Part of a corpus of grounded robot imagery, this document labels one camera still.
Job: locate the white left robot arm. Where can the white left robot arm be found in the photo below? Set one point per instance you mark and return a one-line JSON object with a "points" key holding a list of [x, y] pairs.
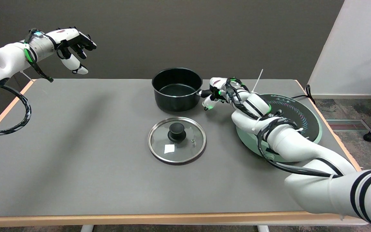
{"points": [[10, 58]]}

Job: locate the green black induction cooker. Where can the green black induction cooker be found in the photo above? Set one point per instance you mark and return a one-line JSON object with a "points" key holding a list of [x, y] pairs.
{"points": [[306, 119]]}

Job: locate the grey floor vent grille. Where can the grey floor vent grille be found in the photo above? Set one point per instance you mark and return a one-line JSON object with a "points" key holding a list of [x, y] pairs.
{"points": [[346, 124]]}

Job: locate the white table leg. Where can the white table leg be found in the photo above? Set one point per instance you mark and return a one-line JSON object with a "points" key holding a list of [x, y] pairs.
{"points": [[263, 228], [87, 228]]}

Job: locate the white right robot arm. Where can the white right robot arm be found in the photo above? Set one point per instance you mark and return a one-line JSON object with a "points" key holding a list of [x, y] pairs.
{"points": [[301, 148]]}

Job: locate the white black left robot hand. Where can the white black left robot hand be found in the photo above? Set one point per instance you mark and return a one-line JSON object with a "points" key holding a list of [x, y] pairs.
{"points": [[67, 38]]}

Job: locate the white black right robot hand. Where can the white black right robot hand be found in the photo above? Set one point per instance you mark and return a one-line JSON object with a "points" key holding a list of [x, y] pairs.
{"points": [[217, 88]]}

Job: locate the glass lid with black knob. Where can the glass lid with black knob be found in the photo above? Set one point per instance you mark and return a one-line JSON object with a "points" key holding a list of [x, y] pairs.
{"points": [[176, 140]]}

